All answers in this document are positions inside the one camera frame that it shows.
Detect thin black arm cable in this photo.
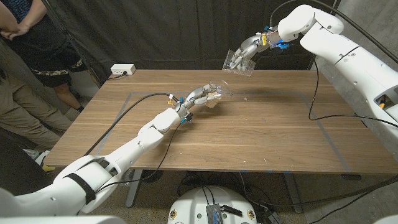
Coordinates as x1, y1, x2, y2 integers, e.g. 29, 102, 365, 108
307, 58, 398, 224
77, 121, 183, 216

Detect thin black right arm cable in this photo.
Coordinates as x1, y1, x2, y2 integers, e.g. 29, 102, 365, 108
307, 58, 398, 224

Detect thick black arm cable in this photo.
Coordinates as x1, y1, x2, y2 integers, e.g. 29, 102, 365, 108
257, 0, 398, 208
83, 92, 180, 156

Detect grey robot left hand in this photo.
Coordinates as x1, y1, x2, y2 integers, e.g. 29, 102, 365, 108
173, 83, 223, 118

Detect person in black shorts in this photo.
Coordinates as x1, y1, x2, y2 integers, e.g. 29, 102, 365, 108
0, 0, 100, 113

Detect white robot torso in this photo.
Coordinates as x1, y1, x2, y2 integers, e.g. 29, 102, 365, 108
167, 185, 258, 224

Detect black power adapter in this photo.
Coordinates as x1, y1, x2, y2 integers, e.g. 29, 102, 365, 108
261, 210, 284, 224

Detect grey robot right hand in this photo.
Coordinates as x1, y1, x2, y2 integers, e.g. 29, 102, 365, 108
229, 26, 282, 71

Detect black backdrop curtain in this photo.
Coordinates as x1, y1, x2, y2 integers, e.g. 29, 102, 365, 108
46, 0, 338, 83

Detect grey table leg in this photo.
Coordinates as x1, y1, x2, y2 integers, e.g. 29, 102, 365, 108
282, 173, 304, 215

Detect person in khaki trousers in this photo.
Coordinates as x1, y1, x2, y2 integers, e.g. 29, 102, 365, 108
0, 70, 73, 149

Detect clear plastic cup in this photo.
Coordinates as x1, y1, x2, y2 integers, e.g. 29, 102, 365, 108
206, 79, 231, 109

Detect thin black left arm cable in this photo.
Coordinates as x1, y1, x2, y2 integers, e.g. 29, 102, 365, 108
77, 121, 183, 216

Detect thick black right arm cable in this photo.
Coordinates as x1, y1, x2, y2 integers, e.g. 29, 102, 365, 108
257, 0, 398, 208

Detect white power strip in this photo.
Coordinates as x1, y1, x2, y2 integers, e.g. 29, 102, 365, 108
110, 63, 137, 76

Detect white table leg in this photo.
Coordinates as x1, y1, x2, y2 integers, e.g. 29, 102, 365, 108
126, 169, 144, 208

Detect black blue left wrist camera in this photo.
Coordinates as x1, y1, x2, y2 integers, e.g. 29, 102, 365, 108
180, 111, 194, 124

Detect black blue wrist camera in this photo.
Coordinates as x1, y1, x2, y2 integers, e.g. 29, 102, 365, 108
180, 111, 194, 124
275, 39, 291, 51

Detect round black floor fan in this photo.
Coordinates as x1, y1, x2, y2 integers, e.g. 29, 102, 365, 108
141, 170, 165, 184

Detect grey finned module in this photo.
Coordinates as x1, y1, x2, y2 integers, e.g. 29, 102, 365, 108
206, 203, 224, 224

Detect clear cup with brown sugar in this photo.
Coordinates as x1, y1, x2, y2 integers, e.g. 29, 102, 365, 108
221, 49, 257, 77

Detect black blue right wrist camera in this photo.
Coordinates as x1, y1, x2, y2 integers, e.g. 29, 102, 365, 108
275, 39, 291, 51

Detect black floor cable bundle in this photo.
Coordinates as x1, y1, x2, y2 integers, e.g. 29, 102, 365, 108
177, 170, 280, 218

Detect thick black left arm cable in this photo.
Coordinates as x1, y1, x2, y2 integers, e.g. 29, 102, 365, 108
83, 92, 180, 156

